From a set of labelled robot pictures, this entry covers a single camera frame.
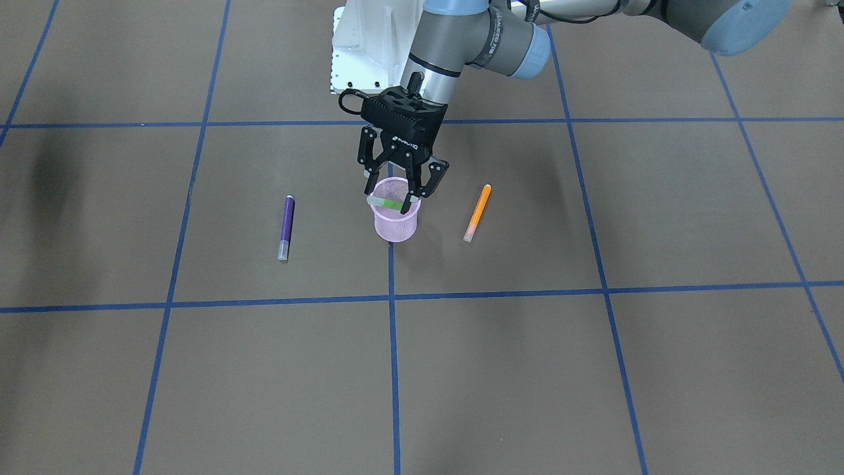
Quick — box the orange highlighter pen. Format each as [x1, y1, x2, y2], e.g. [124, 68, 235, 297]
[462, 183, 492, 243]

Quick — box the green highlighter pen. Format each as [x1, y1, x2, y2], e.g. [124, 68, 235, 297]
[367, 196, 404, 212]

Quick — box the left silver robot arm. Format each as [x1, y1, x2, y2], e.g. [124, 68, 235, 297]
[340, 1, 790, 214]

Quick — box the purple marker pen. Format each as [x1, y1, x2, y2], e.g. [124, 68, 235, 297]
[277, 195, 295, 261]

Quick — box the pink mesh pen holder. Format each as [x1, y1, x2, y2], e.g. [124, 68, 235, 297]
[368, 177, 421, 243]

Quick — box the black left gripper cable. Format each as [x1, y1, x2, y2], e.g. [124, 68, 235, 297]
[338, 71, 424, 116]

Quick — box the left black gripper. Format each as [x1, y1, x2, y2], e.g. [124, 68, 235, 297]
[357, 87, 451, 214]

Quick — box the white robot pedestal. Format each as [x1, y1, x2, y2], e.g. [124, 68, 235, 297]
[330, 1, 424, 94]

